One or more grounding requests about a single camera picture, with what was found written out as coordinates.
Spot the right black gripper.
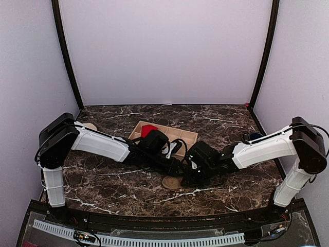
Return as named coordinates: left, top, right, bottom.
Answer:
left=181, top=162, right=217, bottom=187

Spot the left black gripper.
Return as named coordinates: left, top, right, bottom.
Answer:
left=144, top=150, right=185, bottom=177

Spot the beige ribbed sock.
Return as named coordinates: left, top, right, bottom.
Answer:
left=162, top=176, right=184, bottom=190

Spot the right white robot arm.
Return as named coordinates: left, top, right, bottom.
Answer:
left=181, top=117, right=328, bottom=223

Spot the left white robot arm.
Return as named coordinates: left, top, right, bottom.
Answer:
left=34, top=113, right=182, bottom=224

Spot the wooden compartment tray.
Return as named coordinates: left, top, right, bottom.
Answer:
left=129, top=121, right=198, bottom=162

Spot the red sock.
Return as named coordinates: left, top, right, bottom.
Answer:
left=141, top=125, right=158, bottom=137

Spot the blue enamel mug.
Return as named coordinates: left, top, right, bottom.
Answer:
left=242, top=132, right=264, bottom=143

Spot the round wooden plate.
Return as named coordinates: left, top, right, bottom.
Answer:
left=83, top=123, right=98, bottom=131

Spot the right circuit board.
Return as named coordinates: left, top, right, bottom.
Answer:
left=268, top=224, right=287, bottom=236

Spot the circuit board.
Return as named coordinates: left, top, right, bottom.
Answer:
left=73, top=231, right=96, bottom=243
left=268, top=224, right=287, bottom=236

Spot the left circuit board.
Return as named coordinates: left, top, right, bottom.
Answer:
left=73, top=231, right=96, bottom=243

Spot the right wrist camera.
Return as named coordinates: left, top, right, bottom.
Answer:
left=187, top=141, right=220, bottom=170

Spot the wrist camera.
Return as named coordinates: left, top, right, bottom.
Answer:
left=140, top=129, right=188, bottom=159
left=187, top=141, right=220, bottom=170

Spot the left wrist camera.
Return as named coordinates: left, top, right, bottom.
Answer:
left=140, top=129, right=188, bottom=159

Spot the white slotted cable duct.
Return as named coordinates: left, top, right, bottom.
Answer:
left=32, top=220, right=245, bottom=246

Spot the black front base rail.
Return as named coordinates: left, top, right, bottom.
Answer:
left=20, top=199, right=313, bottom=235

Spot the right black frame post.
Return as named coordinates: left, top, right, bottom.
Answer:
left=249, top=0, right=280, bottom=110

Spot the black frame post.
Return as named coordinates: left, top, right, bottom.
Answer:
left=249, top=0, right=280, bottom=110
left=51, top=0, right=84, bottom=111

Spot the left black frame post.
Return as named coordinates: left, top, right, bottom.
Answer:
left=51, top=0, right=84, bottom=111

